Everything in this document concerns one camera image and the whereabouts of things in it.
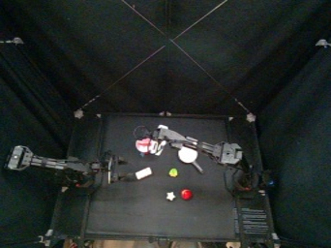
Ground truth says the red and white toy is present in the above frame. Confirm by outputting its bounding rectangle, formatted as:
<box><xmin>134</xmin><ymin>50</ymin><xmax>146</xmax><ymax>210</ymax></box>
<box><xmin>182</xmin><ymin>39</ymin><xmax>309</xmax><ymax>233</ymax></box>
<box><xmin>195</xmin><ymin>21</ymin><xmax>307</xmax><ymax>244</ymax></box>
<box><xmin>135</xmin><ymin>138</ymin><xmax>153</xmax><ymax>156</ymax></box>

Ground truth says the white sliced block toy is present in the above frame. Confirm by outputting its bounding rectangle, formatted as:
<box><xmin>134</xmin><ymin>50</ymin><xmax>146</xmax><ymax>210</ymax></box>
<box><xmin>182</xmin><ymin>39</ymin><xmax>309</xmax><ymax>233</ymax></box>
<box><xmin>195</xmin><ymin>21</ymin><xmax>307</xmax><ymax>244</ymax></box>
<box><xmin>134</xmin><ymin>166</ymin><xmax>154</xmax><ymax>181</ymax></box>

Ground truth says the red toy bell pepper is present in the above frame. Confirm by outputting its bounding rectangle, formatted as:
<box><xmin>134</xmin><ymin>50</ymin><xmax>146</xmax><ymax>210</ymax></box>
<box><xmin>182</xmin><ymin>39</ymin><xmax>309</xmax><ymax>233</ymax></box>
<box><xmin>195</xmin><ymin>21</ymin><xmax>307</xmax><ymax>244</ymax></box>
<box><xmin>179</xmin><ymin>188</ymin><xmax>194</xmax><ymax>201</ymax></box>

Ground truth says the white text label sticker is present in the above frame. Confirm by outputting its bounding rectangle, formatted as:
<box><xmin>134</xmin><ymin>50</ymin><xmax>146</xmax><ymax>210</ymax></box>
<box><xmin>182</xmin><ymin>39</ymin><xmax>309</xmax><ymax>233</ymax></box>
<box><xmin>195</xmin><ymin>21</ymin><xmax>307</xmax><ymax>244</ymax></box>
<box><xmin>238</xmin><ymin>206</ymin><xmax>269</xmax><ymax>236</ymax></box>

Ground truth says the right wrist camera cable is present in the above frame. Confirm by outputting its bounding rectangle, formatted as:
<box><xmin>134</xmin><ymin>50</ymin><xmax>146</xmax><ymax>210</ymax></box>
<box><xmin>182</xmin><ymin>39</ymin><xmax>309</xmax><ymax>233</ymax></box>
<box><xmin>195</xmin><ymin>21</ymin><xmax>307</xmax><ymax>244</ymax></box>
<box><xmin>133</xmin><ymin>124</ymin><xmax>153</xmax><ymax>140</ymax></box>

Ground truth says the white toy pan black handle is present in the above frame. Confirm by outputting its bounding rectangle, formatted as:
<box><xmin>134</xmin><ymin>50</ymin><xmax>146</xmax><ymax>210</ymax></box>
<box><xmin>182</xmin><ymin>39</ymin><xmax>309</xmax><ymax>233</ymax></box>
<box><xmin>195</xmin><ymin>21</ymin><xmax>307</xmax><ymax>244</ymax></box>
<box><xmin>178</xmin><ymin>146</ymin><xmax>206</xmax><ymax>175</ymax></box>

